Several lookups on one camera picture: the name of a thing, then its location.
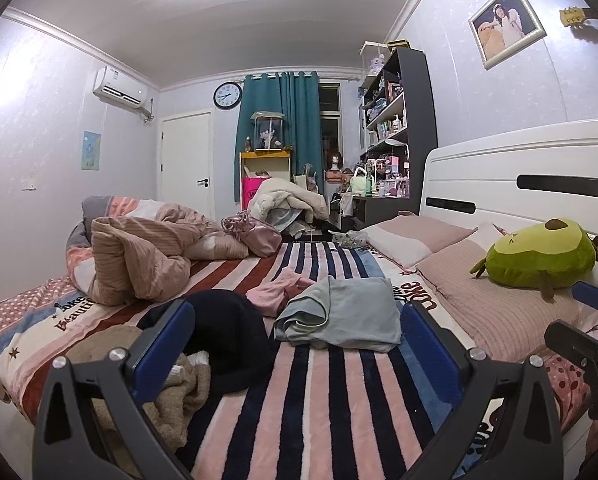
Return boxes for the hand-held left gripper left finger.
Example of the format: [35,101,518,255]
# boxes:
[31,299,196,480]

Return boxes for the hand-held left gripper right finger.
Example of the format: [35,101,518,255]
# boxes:
[400,302,564,480]

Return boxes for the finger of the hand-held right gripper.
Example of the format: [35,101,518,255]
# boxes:
[545,319,598,361]
[571,281,598,317]

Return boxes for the beige knit sweater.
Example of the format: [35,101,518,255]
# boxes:
[66,325,212,461]

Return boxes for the black knit garment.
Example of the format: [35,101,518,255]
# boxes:
[138,289,272,401]

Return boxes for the light blue garment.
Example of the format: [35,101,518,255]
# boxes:
[274,276,404,353]

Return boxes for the pink dotted sheet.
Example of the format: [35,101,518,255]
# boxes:
[544,320,598,416]

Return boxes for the green avocado plush toy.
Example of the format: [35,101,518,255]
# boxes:
[470,218,598,302]

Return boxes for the pink striped pillow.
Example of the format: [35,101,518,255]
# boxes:
[360,212,477,270]
[416,222,598,363]

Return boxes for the pink striped quilt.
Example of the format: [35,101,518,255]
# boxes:
[66,195,252,308]

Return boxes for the striped plush bed sheet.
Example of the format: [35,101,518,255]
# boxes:
[0,240,510,480]

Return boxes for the pink garment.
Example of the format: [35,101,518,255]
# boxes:
[246,267,317,318]

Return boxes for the clear plastic bag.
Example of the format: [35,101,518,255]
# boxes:
[331,230,370,251]

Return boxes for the dark desk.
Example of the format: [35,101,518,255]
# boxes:
[339,195,424,231]

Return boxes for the pink satin bag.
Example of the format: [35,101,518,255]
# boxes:
[221,211,283,259]

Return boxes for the white bed headboard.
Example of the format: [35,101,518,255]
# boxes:
[419,118,598,301]

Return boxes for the pink cosmetics organizer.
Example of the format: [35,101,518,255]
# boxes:
[374,152,412,198]

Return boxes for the pink shopping bag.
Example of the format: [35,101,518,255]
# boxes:
[243,175,272,211]

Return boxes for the white door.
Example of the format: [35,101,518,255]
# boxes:
[158,112,214,218]

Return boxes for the pile of white clothing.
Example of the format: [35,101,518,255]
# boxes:
[248,177,328,226]

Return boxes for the yellow white shelf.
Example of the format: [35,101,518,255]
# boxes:
[239,149,294,201]

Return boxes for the dark bookshelf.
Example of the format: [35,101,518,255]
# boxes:
[361,42,438,216]

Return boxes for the glass display case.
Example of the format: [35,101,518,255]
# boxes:
[250,111,284,152]

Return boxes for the window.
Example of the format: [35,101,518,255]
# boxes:
[319,84,342,161]

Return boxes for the teal curtain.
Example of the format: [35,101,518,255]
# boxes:
[234,71,324,196]

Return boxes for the white air conditioner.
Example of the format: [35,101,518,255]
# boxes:
[92,66,154,122]

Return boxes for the yellow guitar headstock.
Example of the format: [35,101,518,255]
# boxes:
[559,6,598,28]

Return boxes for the framed portrait picture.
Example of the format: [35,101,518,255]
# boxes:
[468,0,547,71]

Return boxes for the small wall poster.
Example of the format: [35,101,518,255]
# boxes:
[82,131,102,171]

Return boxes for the round wall clock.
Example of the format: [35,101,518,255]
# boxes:
[213,81,243,111]

